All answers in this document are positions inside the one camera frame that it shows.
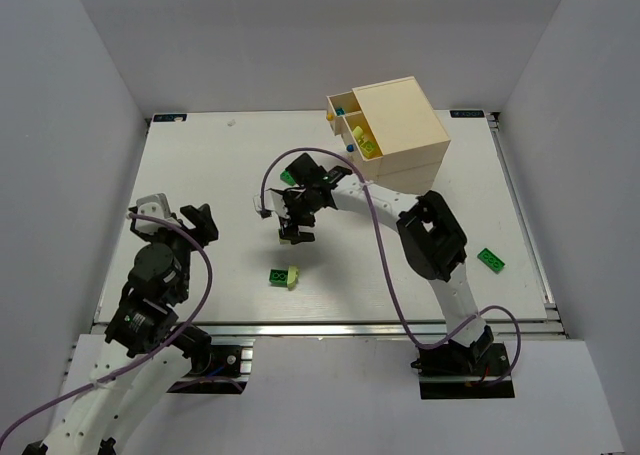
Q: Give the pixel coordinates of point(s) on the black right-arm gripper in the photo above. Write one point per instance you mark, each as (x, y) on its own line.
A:
(293, 215)

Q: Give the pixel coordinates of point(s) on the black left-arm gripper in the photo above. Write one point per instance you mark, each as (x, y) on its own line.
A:
(191, 229)

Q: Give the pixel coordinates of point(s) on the lime green lego front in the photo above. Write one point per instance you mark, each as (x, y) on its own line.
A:
(292, 277)

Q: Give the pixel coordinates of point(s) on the dark green lego front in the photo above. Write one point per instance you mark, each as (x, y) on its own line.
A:
(279, 277)

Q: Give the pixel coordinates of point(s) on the cream plastic drawer cabinet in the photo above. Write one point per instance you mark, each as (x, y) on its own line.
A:
(412, 138)

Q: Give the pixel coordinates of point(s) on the lime green small lego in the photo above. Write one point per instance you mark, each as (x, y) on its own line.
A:
(368, 149)

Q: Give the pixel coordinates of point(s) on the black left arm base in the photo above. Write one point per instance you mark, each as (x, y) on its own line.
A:
(227, 373)

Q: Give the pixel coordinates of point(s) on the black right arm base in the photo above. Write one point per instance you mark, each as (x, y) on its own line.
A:
(455, 372)

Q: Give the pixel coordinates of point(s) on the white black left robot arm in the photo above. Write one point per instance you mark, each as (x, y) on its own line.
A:
(145, 349)

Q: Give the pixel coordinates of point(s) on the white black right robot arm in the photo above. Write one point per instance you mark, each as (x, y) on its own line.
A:
(432, 239)

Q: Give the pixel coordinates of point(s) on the dark green sloped lego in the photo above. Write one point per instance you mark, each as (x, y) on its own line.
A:
(287, 178)

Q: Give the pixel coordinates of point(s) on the black table label left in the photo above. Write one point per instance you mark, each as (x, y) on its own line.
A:
(169, 118)

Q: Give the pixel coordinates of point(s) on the black table label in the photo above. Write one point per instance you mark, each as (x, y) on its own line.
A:
(467, 113)
(169, 118)

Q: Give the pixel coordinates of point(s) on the black table label right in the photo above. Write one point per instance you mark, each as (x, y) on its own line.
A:
(467, 113)

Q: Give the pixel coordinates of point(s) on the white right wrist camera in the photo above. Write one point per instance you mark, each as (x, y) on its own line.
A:
(269, 203)

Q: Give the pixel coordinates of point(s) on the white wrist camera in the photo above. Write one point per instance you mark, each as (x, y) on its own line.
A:
(269, 203)
(153, 208)

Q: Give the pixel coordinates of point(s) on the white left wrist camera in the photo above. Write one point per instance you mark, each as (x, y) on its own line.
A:
(153, 208)

